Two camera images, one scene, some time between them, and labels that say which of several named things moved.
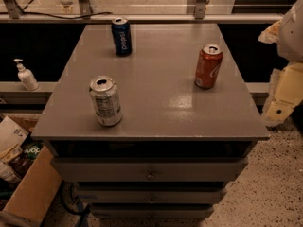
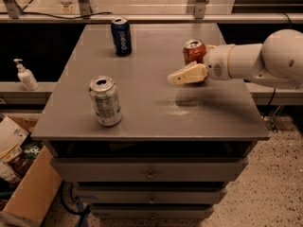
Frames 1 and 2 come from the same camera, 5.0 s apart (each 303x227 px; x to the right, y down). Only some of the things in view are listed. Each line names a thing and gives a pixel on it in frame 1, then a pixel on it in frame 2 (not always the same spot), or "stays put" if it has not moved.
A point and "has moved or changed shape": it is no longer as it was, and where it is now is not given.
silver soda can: x=104 y=92 stays put
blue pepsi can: x=121 y=36 stays put
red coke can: x=208 y=64 has moved or changed shape
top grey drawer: x=201 y=168 stays put
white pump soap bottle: x=26 y=77 stays put
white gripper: x=292 y=35 → x=217 y=61
